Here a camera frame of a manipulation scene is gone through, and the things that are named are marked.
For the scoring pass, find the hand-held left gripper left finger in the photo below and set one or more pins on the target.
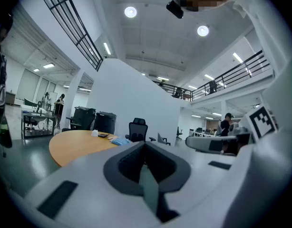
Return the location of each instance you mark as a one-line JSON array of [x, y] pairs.
[[123, 160]]

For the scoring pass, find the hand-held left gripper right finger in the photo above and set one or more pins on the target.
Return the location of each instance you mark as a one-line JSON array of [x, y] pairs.
[[171, 172]]

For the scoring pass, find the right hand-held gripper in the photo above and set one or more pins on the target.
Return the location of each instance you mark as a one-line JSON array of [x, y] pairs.
[[262, 122]]

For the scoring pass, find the pile of blue face masks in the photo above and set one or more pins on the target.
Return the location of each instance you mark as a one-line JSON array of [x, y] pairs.
[[121, 141]]

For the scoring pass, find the black mesh office chair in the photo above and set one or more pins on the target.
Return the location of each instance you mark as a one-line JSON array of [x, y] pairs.
[[137, 132]]

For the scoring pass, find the grey office chair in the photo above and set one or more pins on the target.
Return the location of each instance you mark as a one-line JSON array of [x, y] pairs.
[[163, 139]]

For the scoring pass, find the white tissue pack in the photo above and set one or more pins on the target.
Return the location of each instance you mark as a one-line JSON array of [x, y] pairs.
[[94, 133]]

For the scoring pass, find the round wooden table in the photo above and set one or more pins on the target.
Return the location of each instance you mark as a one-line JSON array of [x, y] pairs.
[[77, 145]]

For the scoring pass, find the black balcony railing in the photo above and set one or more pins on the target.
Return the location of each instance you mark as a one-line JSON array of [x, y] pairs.
[[231, 77]]

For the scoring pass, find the person's white shirt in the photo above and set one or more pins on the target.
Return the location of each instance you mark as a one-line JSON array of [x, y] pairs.
[[274, 56]]

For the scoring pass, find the round ceiling light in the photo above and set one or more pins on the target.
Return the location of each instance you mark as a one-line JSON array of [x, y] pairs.
[[130, 12], [203, 31]]

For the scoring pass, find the long ceiling light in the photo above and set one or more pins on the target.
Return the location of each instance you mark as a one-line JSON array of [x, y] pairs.
[[107, 48]]

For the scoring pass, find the black mezzanine railing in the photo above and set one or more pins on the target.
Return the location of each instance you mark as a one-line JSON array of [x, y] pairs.
[[72, 25]]

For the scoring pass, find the metal frame workbench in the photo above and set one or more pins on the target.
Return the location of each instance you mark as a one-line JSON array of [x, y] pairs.
[[37, 121]]

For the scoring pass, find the black head camera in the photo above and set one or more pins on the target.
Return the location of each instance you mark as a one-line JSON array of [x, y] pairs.
[[175, 9]]

